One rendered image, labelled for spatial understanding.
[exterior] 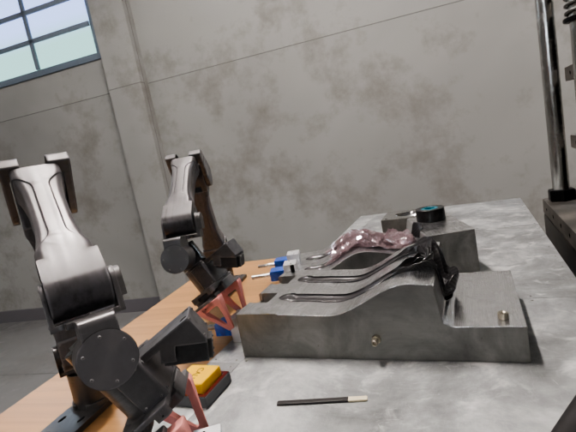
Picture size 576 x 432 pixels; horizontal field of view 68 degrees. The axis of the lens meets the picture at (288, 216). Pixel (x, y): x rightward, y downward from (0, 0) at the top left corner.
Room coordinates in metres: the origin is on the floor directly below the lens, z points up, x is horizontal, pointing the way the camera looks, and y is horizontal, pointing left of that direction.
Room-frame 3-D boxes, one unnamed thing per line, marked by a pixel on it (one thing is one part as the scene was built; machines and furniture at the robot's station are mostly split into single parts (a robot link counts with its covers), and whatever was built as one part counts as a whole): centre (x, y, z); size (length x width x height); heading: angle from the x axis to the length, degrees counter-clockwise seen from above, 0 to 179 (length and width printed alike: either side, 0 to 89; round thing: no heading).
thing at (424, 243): (0.84, -0.13, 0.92); 0.35 x 0.16 x 0.09; 66
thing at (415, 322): (0.82, -0.14, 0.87); 0.50 x 0.26 x 0.14; 66
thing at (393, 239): (1.18, -0.21, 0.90); 0.26 x 0.18 x 0.08; 83
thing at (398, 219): (1.56, -0.45, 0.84); 0.20 x 0.15 x 0.07; 66
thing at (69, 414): (0.73, 0.41, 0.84); 0.20 x 0.07 x 0.08; 163
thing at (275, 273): (1.15, 0.07, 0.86); 0.13 x 0.05 x 0.05; 83
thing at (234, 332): (0.91, 0.19, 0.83); 0.13 x 0.05 x 0.05; 72
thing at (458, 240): (1.18, -0.21, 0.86); 0.50 x 0.26 x 0.11; 83
